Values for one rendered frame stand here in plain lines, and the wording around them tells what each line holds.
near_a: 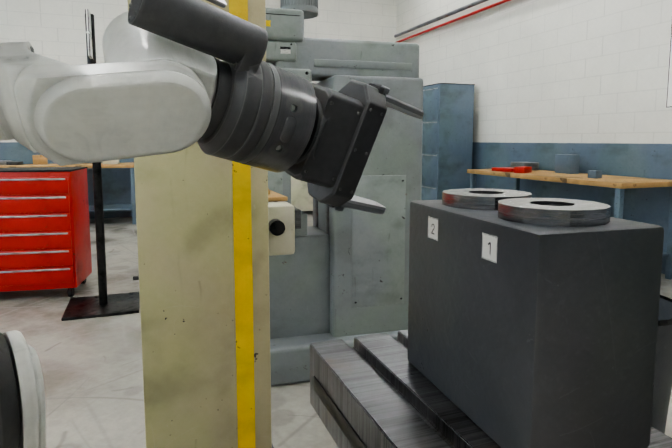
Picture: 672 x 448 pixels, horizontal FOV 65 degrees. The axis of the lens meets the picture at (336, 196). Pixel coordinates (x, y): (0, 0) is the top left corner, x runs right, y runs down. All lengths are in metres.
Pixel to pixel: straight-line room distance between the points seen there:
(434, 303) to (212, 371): 1.42
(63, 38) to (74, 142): 8.82
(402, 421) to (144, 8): 0.40
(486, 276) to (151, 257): 1.41
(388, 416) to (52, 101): 0.38
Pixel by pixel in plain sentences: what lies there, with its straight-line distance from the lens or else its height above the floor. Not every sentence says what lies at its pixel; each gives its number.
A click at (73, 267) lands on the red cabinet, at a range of 4.61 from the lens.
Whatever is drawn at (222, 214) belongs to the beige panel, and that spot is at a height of 0.99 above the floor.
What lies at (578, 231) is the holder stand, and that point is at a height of 1.17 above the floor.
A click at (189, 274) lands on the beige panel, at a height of 0.80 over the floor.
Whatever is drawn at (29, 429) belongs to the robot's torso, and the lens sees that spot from 0.58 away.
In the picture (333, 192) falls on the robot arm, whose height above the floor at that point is 1.19.
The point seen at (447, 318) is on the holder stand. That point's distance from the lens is 0.54.
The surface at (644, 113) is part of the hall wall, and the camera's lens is 5.85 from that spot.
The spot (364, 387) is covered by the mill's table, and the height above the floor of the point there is 0.98.
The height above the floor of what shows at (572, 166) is 0.96.
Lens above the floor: 1.24
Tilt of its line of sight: 6 degrees down
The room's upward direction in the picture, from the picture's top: straight up
